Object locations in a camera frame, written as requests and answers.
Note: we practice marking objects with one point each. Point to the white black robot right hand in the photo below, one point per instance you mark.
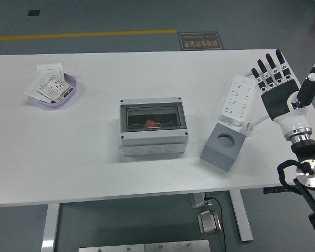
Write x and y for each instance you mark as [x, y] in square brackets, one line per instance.
[278, 99]

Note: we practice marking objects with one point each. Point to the orange cylinder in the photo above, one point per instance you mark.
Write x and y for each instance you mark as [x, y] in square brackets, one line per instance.
[151, 123]

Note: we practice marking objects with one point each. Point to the grey enclosure box clear lid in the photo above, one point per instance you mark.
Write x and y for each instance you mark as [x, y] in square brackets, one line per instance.
[152, 137]

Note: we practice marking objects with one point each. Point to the grey cube with round hole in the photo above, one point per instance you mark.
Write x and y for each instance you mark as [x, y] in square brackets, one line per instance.
[215, 157]

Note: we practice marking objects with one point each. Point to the silver box under table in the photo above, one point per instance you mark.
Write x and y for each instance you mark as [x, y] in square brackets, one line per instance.
[198, 200]

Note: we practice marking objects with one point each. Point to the white power strip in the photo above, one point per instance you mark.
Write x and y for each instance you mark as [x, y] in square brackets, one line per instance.
[236, 99]

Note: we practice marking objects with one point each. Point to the black table control panel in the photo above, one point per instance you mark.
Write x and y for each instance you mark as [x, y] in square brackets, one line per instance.
[273, 189]

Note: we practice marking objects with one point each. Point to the brown floor sign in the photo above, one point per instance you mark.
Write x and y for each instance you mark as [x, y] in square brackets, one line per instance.
[199, 42]

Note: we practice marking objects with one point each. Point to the white table leg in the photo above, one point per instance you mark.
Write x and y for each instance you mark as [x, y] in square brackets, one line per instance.
[50, 228]
[241, 215]

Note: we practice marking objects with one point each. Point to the silver metal floor unit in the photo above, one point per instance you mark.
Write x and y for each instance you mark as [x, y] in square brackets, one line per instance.
[208, 221]

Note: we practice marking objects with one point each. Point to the grey metal plate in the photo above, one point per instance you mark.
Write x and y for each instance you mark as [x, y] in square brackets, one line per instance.
[111, 248]
[177, 246]

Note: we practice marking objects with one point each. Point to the yellow floor tape line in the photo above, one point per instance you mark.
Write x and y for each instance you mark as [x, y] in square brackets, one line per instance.
[81, 35]

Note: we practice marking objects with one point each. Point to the purple plastic tray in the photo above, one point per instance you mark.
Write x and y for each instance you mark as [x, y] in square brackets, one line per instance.
[55, 104]

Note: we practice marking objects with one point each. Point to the printed socket module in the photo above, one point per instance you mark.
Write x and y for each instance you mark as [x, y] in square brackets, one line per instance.
[55, 88]

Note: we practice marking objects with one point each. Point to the flat white cover plate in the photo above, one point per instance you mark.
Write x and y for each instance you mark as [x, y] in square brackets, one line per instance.
[31, 89]

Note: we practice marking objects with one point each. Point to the black floor cover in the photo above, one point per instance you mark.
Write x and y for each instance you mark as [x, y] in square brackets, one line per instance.
[33, 12]

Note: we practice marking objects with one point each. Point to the white wall switch plate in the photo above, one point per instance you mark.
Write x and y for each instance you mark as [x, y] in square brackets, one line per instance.
[50, 69]

